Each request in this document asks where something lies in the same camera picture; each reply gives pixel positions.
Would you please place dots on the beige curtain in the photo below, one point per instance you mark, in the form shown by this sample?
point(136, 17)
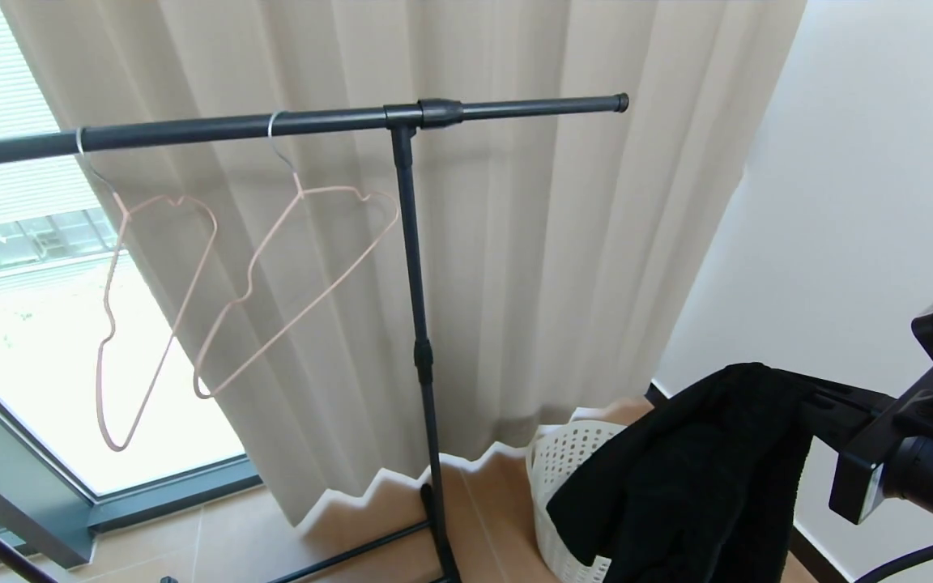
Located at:
point(555, 243)

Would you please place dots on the white laundry basket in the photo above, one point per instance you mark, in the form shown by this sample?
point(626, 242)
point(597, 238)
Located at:
point(572, 453)

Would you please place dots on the pink clothes hanger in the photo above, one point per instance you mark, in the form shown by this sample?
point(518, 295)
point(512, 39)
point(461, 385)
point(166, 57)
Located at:
point(168, 340)
point(304, 308)

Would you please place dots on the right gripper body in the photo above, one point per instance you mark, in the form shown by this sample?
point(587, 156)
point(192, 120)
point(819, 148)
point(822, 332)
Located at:
point(928, 478)

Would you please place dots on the black clothes rack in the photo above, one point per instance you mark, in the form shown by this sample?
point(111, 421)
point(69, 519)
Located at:
point(406, 243)

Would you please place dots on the black shorts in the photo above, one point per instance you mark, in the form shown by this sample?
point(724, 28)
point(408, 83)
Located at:
point(677, 486)

